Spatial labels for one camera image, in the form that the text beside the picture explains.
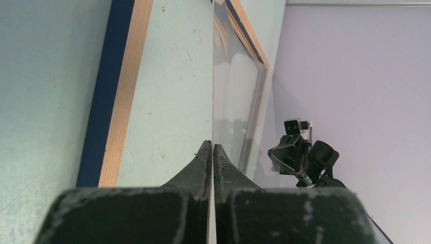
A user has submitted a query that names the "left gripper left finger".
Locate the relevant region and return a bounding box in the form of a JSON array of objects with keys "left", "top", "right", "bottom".
[{"left": 35, "top": 140, "right": 212, "bottom": 243}]

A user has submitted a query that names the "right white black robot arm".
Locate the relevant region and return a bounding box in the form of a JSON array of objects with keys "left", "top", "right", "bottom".
[{"left": 267, "top": 134, "right": 345, "bottom": 188}]

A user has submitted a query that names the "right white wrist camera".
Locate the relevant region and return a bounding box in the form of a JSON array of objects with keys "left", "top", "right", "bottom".
[{"left": 284, "top": 118, "right": 313, "bottom": 140}]

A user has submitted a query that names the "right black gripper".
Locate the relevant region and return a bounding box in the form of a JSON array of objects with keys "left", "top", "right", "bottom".
[{"left": 267, "top": 134, "right": 313, "bottom": 179}]

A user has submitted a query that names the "wooden picture frame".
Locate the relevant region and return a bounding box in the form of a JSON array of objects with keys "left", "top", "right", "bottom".
[{"left": 76, "top": 0, "right": 270, "bottom": 188}]

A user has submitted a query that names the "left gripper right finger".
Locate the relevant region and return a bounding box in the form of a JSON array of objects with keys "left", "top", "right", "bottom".
[{"left": 213, "top": 144, "right": 378, "bottom": 243}]

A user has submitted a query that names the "clear acrylic sheet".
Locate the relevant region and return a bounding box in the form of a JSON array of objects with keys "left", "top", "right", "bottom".
[{"left": 212, "top": 1, "right": 285, "bottom": 185}]

